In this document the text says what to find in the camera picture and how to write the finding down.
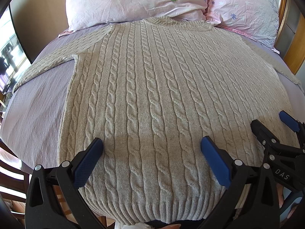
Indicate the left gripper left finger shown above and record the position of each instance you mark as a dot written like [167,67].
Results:
[43,208]

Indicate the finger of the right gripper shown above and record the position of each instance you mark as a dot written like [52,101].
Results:
[289,121]
[266,138]

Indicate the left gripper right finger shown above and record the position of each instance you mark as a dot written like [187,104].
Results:
[250,199]

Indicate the beige cable knit sweater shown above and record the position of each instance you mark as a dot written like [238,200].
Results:
[151,90]

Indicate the dark wooden chair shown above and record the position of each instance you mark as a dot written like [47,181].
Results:
[14,186]

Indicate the wooden bed headboard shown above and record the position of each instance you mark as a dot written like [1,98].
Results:
[290,37]

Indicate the lilac bed sheet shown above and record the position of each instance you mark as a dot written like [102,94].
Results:
[31,123]

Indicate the pink flower print pillow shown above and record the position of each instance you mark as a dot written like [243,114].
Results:
[254,19]

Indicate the pink tree print pillow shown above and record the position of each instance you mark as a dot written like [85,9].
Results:
[82,14]

